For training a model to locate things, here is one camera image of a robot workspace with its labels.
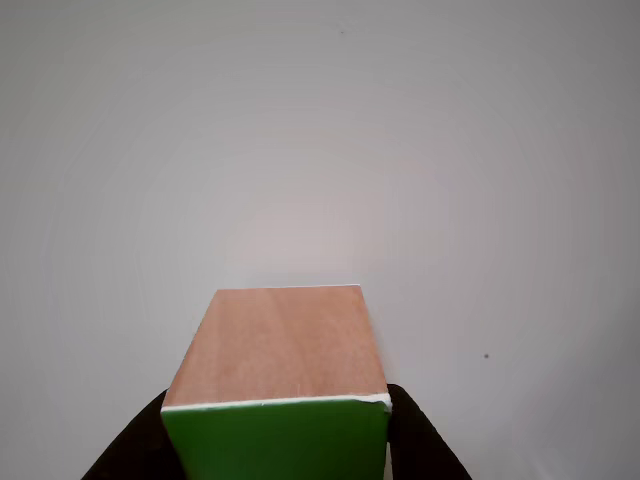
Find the green-topped wooden cube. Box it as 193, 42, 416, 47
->
160, 284, 392, 480

